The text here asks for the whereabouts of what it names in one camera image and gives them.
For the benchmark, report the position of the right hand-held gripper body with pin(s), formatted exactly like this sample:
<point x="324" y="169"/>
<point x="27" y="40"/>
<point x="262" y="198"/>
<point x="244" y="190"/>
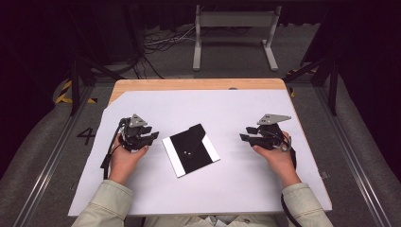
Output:
<point x="271" y="134"/>

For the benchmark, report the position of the yellow black floor tape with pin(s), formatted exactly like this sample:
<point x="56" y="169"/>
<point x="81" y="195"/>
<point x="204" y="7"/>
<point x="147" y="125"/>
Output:
<point x="293" y="92"/>
<point x="64" y="91"/>

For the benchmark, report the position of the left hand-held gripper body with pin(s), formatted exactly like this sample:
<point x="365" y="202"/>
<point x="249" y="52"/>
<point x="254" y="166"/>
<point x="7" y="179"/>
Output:
<point x="134" y="140"/>

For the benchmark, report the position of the black tape floor marking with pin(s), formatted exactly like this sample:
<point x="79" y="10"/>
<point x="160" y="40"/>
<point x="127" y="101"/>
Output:
<point x="86" y="135"/>

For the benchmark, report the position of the grey metal stand frame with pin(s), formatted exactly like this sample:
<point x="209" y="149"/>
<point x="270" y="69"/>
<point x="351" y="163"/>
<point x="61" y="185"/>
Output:
<point x="235" y="19"/>

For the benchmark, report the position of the person's left hand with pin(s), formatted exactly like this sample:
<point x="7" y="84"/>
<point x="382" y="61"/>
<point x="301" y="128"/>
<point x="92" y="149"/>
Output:
<point x="124" y="164"/>

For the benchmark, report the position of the person's right hand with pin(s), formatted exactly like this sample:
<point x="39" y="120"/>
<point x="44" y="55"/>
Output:
<point x="280" y="162"/>

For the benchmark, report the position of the person's beige jacket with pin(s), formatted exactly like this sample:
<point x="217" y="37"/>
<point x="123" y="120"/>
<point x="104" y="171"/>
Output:
<point x="195" y="222"/>

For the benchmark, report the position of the black glossy panel silver edges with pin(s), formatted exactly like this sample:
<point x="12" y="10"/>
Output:
<point x="190" y="157"/>

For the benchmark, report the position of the black metal stand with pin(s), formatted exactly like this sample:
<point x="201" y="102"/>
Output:
<point x="75" y="82"/>
<point x="332" y="85"/>

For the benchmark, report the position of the aluminium floor rail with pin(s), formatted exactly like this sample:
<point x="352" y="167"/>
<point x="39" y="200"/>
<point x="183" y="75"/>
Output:
<point x="47" y="167"/>
<point x="353" y="164"/>

